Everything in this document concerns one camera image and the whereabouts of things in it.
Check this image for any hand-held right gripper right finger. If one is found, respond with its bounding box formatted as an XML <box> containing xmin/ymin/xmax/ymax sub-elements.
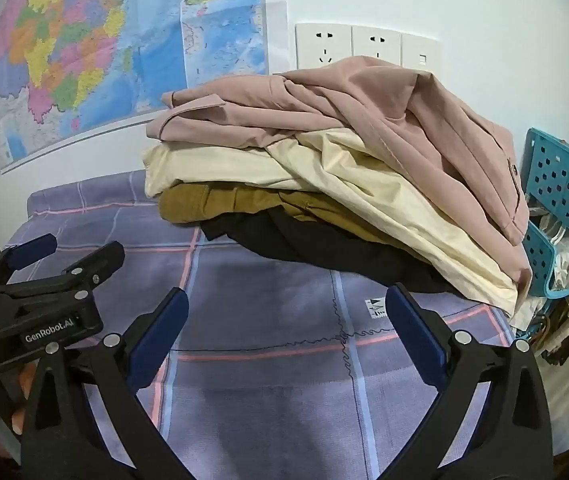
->
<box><xmin>386</xmin><ymin>282</ymin><xmax>559</xmax><ymax>480</ymax></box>

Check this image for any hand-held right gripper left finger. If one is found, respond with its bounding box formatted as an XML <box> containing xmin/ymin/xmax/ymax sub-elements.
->
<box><xmin>19</xmin><ymin>287</ymin><xmax>190</xmax><ymax>480</ymax></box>

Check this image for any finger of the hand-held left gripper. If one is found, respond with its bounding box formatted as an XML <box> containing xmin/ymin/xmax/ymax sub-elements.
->
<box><xmin>0</xmin><ymin>241</ymin><xmax>126</xmax><ymax>307</ymax></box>
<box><xmin>0</xmin><ymin>234</ymin><xmax>58</xmax><ymax>288</ymax></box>

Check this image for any pink garment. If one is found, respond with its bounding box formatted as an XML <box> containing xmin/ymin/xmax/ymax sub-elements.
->
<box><xmin>145</xmin><ymin>55</ymin><xmax>533</xmax><ymax>286</ymax></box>

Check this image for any brown garment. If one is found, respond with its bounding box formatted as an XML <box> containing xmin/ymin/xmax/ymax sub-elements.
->
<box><xmin>158</xmin><ymin>182</ymin><xmax>365</xmax><ymax>242</ymax></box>

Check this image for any purple plaid bed sheet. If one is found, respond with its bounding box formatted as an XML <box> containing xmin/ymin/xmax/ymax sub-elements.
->
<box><xmin>2</xmin><ymin>170</ymin><xmax>520</xmax><ymax>480</ymax></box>

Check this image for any blue perforated plastic basket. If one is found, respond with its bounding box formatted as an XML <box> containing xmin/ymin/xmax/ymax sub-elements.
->
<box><xmin>515</xmin><ymin>220</ymin><xmax>569</xmax><ymax>341</ymax></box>
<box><xmin>525</xmin><ymin>127</ymin><xmax>569</xmax><ymax>233</ymax></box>

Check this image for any black garment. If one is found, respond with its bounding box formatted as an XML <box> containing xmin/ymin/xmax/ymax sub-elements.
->
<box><xmin>202</xmin><ymin>207</ymin><xmax>460</xmax><ymax>296</ymax></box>

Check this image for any cream garment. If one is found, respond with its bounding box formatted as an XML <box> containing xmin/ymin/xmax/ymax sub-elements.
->
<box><xmin>142</xmin><ymin>127</ymin><xmax>520</xmax><ymax>318</ymax></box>

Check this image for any white crumpled cloth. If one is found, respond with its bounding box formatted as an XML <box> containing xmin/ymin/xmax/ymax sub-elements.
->
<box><xmin>529</xmin><ymin>207</ymin><xmax>569</xmax><ymax>293</ymax></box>

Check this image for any colourful wall map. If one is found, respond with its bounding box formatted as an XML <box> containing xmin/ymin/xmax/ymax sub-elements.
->
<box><xmin>0</xmin><ymin>0</ymin><xmax>288</xmax><ymax>176</ymax></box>

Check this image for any white wall socket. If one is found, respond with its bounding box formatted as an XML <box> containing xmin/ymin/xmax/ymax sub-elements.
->
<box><xmin>295</xmin><ymin>22</ymin><xmax>354</xmax><ymax>72</ymax></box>
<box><xmin>352</xmin><ymin>25</ymin><xmax>404</xmax><ymax>63</ymax></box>

